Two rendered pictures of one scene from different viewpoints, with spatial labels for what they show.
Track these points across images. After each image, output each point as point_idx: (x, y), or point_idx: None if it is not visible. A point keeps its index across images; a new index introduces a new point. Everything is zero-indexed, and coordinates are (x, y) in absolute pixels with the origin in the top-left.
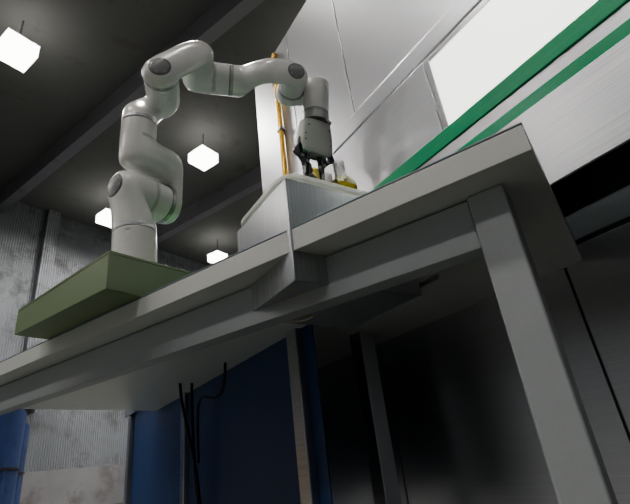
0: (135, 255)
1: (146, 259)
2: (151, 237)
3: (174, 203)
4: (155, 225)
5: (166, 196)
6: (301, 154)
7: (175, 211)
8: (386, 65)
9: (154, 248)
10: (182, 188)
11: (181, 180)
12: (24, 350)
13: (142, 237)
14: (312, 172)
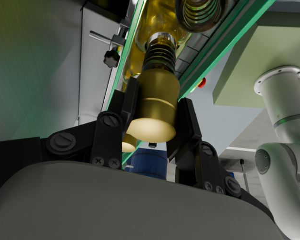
0: None
1: (298, 88)
2: None
3: (287, 148)
4: (297, 121)
5: None
6: (237, 185)
7: (277, 144)
8: None
9: (293, 98)
10: (286, 171)
11: (295, 181)
12: (260, 112)
13: None
14: (176, 107)
